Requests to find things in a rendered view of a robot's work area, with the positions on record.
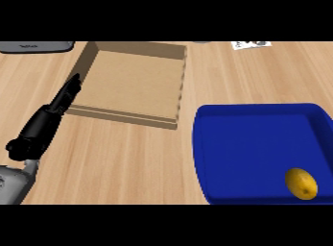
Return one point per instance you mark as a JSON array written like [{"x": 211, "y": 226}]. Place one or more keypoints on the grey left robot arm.
[{"x": 3, "y": 185}]

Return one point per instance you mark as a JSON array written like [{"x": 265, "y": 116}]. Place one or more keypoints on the white printed paper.
[{"x": 251, "y": 44}]

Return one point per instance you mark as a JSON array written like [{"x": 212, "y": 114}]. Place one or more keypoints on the dark grey appliance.
[{"x": 31, "y": 46}]

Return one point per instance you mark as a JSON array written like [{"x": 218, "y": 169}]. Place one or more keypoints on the brown cardboard box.
[{"x": 131, "y": 84}]

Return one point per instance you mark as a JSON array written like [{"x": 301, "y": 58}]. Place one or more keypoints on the yellow lemon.
[{"x": 301, "y": 184}]

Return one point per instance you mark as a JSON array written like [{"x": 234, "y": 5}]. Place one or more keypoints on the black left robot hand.
[{"x": 40, "y": 128}]

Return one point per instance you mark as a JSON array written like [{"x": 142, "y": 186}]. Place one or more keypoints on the blue plastic tray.
[{"x": 254, "y": 150}]

